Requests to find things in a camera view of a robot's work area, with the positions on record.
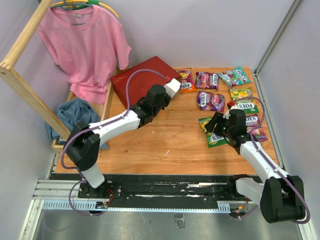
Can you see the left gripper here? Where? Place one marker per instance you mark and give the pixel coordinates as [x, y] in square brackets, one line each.
[168, 99]

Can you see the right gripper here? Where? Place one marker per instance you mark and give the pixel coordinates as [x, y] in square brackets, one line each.
[217, 118]

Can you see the green candy packet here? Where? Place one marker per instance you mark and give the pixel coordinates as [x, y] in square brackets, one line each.
[213, 140]
[247, 104]

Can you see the purple candy packet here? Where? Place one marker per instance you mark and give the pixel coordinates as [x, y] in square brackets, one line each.
[206, 80]
[252, 123]
[208, 101]

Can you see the orange candy packet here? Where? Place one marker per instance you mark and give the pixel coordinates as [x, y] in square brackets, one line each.
[187, 81]

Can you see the red paper bag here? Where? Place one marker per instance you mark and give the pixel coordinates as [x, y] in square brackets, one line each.
[141, 82]

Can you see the teal candy packet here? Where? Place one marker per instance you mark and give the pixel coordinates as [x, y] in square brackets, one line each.
[235, 77]

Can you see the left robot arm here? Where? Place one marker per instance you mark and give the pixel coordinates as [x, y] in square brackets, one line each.
[85, 140]

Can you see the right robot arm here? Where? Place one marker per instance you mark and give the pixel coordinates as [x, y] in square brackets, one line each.
[262, 162]

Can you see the blue cloth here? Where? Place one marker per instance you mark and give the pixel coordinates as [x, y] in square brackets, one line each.
[73, 111]

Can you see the pink t-shirt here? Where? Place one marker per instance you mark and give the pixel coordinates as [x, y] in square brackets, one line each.
[88, 44]

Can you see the wooden clothes rack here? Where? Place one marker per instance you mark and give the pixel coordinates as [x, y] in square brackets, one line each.
[21, 128]

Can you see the yellow green hanger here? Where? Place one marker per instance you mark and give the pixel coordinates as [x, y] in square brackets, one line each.
[70, 5]

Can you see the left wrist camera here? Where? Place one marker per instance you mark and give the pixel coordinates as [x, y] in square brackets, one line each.
[174, 84]

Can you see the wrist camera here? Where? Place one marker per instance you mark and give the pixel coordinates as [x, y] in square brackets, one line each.
[174, 84]
[231, 106]

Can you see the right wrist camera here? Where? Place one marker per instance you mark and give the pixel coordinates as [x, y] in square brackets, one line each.
[231, 106]

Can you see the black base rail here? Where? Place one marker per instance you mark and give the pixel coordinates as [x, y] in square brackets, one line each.
[144, 193]

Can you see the aluminium frame post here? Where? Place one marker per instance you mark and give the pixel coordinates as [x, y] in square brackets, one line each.
[293, 9]

